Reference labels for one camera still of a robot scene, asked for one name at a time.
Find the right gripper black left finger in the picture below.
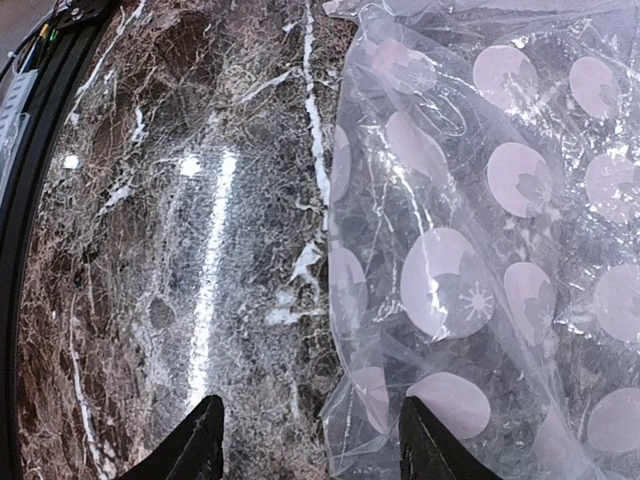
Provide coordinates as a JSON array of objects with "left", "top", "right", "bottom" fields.
[{"left": 119, "top": 395, "right": 224, "bottom": 480}]

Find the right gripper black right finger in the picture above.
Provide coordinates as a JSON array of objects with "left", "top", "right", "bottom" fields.
[{"left": 399, "top": 396, "right": 500, "bottom": 480}]

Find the clear dotted zip top bag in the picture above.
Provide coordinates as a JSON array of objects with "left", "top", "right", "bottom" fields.
[{"left": 321, "top": 1, "right": 639, "bottom": 479}]

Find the white slotted cable duct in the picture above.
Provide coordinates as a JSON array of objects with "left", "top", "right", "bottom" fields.
[{"left": 1, "top": 70, "right": 37, "bottom": 150}]

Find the black front rail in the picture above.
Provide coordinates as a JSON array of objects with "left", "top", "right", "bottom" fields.
[{"left": 1, "top": 1, "right": 120, "bottom": 479}]

